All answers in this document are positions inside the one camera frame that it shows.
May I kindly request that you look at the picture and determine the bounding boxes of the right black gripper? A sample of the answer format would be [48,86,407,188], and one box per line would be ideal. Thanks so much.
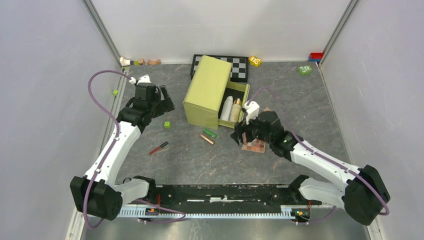
[230,111,273,146]

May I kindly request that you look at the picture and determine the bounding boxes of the beige foundation bottle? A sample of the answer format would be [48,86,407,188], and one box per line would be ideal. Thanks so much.
[228,98,242,123]

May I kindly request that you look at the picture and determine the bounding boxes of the white bottle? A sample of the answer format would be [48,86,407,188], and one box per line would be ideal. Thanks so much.
[219,96,233,122]

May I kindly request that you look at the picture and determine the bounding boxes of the green tube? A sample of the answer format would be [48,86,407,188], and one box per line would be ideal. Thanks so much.
[202,128,217,138]

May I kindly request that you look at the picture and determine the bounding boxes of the green makeup organizer box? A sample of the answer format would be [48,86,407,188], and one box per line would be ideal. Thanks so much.
[182,55,250,130]

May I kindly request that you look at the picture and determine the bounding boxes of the red black pencil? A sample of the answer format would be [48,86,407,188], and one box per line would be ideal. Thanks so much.
[148,141,169,155]

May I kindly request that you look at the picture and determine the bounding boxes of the copper lipstick tube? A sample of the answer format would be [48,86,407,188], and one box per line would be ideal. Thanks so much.
[199,133,215,146]

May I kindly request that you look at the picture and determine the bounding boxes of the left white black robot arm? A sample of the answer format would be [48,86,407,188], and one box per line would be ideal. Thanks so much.
[70,83,175,221]

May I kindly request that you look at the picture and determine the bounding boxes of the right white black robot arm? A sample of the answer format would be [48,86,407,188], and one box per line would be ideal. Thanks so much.
[230,111,391,226]

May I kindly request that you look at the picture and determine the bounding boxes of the eyeshadow palette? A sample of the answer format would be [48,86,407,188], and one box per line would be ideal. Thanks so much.
[241,133,266,154]

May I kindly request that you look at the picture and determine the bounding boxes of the small green cube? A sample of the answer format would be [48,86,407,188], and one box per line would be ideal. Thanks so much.
[164,121,172,129]

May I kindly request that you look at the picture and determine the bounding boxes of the wooden arch block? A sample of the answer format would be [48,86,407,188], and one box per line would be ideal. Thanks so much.
[146,59,161,65]

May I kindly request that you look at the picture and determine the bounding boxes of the white toy piece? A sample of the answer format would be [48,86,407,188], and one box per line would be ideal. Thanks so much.
[119,56,133,67]

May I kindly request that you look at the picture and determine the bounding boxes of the black white checkerboard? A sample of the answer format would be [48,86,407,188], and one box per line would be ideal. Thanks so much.
[190,54,249,83]

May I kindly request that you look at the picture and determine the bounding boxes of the yellow toy block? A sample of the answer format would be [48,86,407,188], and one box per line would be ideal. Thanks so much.
[248,55,263,68]

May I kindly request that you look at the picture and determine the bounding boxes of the green number block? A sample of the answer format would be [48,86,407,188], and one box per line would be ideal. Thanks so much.
[297,65,313,76]

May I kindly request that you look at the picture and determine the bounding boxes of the red blue blocks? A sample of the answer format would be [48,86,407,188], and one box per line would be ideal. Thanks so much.
[308,52,324,63]

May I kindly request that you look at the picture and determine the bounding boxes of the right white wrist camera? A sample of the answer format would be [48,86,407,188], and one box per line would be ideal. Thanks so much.
[241,101,260,125]

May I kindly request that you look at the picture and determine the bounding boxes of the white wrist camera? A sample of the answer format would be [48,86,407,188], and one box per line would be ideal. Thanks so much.
[129,74,156,87]
[241,101,260,125]

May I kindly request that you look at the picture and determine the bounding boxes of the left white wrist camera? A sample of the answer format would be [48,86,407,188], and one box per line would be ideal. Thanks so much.
[129,74,156,87]

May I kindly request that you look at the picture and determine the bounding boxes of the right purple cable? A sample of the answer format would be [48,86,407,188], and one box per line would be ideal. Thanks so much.
[246,86,391,226]

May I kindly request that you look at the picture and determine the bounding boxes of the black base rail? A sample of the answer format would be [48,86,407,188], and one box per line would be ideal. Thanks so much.
[119,184,321,220]

